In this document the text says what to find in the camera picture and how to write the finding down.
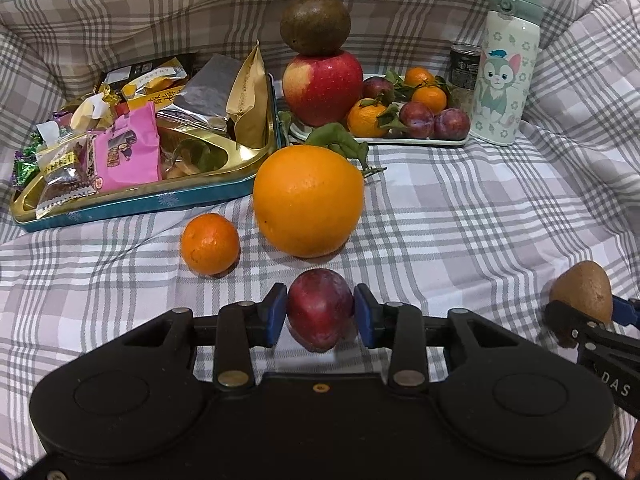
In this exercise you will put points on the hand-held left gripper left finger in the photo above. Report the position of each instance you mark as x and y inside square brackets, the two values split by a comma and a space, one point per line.
[276, 316]

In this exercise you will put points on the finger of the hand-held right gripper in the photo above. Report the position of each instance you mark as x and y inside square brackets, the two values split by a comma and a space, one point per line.
[562, 322]
[627, 312]

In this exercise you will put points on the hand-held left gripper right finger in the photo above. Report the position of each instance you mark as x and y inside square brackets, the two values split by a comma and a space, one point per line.
[365, 317]

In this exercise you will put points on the brown kiwi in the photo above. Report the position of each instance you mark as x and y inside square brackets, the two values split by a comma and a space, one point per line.
[582, 292]

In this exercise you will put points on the purple plum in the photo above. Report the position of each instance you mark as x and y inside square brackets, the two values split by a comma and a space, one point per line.
[320, 310]
[416, 119]
[452, 122]
[377, 87]

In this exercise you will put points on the large orange with leaves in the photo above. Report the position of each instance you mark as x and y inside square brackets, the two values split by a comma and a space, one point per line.
[307, 200]

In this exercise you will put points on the grey plaid blanket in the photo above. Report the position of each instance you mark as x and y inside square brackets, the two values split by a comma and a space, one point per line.
[450, 210]

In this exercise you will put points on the teal snack tin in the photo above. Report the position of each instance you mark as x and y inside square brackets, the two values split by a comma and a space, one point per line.
[150, 205]

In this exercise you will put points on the white tray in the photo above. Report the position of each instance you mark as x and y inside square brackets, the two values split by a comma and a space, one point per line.
[400, 141]

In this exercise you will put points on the small mandarin with leaves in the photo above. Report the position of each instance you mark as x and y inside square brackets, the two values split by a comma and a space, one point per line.
[367, 119]

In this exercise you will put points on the gold foil pouch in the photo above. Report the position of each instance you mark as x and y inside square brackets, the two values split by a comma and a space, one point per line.
[250, 100]

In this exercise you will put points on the pink snack packet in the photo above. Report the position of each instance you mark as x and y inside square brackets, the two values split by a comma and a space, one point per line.
[127, 152]

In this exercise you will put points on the silver foil pouch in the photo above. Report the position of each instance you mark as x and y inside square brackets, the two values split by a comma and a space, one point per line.
[205, 95]

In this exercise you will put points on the red apple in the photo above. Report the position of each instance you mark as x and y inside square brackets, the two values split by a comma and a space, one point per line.
[322, 87]

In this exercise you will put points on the white cartoon cat bottle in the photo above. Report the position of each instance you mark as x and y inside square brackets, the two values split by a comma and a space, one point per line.
[502, 85]

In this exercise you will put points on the clear-wrapped brown snack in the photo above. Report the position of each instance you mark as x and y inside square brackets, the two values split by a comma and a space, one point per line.
[62, 180]

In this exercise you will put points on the dark can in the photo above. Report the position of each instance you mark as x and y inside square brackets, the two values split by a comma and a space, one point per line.
[464, 75]

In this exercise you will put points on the white candy wrapper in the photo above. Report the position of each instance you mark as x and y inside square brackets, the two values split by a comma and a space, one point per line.
[90, 110]

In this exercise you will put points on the black snack packet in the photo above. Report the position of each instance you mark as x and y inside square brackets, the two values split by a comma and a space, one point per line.
[145, 70]

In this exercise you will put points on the brown-green round fruit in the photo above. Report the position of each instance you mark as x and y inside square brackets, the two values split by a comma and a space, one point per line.
[315, 25]

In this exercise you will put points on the green foil candy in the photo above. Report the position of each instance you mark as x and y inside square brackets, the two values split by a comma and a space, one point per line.
[25, 160]

